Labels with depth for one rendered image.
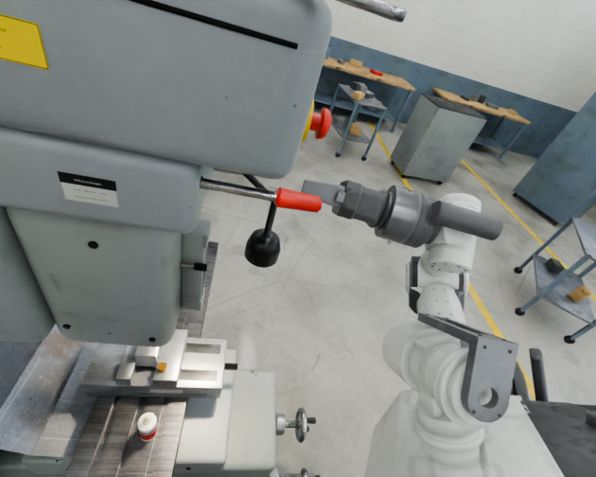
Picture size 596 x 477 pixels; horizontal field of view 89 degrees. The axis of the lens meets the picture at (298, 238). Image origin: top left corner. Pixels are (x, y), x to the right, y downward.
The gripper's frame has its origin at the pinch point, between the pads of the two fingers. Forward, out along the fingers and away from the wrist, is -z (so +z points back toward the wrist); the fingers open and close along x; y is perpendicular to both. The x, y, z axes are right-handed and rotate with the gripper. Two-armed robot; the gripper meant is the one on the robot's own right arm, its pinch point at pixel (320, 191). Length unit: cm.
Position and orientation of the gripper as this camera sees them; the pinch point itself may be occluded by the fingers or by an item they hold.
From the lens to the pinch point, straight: 50.5
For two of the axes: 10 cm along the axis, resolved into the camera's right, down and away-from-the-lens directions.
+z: 9.6, 2.8, 0.2
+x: -0.3, 1.5, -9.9
